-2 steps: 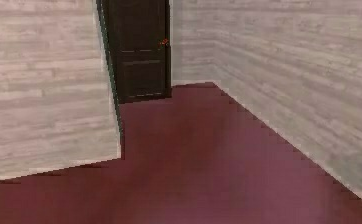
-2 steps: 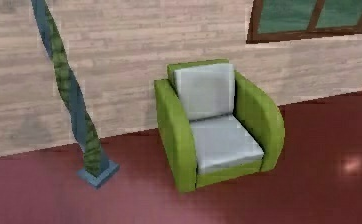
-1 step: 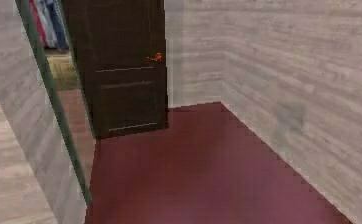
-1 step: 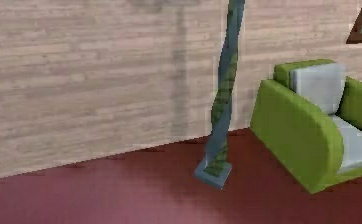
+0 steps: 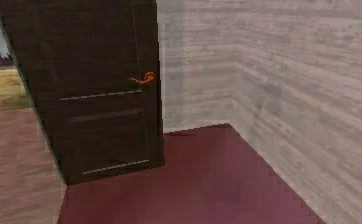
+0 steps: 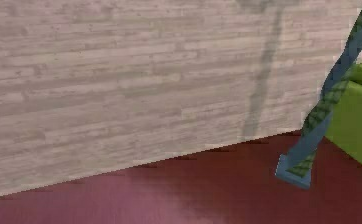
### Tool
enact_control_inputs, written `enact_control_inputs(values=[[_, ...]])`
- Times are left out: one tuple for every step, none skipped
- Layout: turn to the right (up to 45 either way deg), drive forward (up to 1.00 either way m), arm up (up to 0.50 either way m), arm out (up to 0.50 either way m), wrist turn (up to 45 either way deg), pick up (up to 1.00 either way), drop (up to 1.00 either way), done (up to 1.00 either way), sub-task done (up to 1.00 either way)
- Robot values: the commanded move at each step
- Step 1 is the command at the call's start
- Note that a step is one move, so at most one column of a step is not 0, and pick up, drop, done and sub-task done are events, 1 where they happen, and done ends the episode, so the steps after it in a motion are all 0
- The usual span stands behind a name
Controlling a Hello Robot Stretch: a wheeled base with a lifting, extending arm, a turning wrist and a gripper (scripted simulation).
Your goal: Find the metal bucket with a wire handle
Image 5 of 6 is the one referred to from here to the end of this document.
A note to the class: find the dark brown room door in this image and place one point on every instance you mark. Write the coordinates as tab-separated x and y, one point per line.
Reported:
89	66

